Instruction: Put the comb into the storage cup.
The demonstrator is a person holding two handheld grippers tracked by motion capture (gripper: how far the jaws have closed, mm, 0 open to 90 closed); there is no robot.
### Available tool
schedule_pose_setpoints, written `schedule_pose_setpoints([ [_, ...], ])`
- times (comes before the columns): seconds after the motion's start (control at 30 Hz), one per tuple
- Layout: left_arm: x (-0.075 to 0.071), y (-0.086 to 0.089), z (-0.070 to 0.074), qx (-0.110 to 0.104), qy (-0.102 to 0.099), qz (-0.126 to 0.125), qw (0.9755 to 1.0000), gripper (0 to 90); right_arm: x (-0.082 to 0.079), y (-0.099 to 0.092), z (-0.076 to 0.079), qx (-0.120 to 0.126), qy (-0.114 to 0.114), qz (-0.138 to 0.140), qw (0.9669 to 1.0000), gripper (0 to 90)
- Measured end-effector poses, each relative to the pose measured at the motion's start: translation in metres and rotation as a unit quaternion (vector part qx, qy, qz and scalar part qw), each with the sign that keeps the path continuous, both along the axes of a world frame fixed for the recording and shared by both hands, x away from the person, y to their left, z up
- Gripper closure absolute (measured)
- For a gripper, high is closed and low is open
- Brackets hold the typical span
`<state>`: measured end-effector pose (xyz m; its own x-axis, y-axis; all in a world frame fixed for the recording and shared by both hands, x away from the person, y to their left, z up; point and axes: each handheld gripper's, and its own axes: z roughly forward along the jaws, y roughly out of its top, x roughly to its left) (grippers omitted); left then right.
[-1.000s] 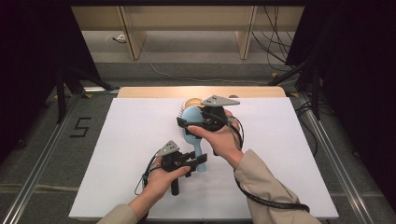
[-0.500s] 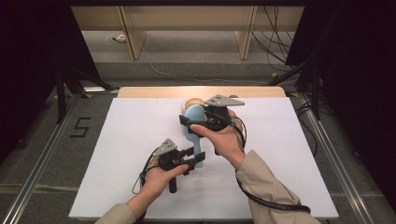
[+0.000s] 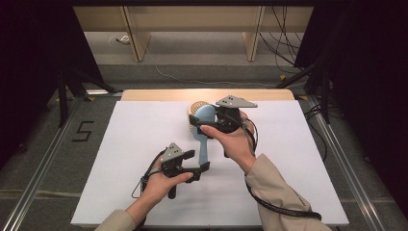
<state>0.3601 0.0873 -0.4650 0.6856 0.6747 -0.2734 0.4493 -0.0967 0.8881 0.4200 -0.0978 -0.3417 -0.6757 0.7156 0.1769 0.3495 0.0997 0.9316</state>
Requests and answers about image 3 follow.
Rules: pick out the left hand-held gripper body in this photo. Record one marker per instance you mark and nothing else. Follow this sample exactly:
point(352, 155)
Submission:
point(171, 154)

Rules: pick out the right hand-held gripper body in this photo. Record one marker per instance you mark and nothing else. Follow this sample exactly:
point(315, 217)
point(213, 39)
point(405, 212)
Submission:
point(229, 118)

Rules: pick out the light blue hairbrush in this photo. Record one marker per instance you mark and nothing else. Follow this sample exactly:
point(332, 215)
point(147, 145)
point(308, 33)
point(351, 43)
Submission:
point(205, 113)

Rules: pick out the cream ribbed cup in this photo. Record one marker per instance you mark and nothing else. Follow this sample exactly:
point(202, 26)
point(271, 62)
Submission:
point(197, 105)

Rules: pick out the person's right hand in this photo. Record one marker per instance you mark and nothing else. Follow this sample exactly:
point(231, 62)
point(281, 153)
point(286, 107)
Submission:
point(237, 144)

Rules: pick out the person's left hand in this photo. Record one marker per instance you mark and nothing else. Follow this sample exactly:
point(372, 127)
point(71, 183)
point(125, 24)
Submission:
point(157, 189)

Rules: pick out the white foam board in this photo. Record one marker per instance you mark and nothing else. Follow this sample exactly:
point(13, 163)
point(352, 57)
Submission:
point(128, 160)

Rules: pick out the light wooden table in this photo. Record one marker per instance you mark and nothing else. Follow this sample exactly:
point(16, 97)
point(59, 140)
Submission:
point(160, 95)

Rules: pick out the yellow tape piece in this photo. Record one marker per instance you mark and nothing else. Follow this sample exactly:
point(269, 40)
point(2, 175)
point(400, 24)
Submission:
point(282, 77)
point(303, 97)
point(90, 98)

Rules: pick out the silver metal bar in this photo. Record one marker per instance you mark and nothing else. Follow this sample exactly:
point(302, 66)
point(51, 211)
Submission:
point(96, 92)

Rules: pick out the black metal stand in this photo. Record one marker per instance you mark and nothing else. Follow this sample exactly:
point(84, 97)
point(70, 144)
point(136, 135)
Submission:
point(325, 96)
point(63, 102)

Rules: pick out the beige wooden desk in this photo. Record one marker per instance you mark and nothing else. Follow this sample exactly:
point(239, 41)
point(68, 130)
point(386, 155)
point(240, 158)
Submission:
point(192, 19)

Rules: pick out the round floor socket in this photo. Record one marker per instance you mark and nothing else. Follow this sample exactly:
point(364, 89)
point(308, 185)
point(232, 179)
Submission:
point(119, 39)

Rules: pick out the black curtain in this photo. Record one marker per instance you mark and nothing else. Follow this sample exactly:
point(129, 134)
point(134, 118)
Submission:
point(32, 64)
point(369, 80)

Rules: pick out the metal floor rail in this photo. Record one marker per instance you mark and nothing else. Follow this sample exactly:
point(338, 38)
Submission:
point(38, 183)
point(349, 173)

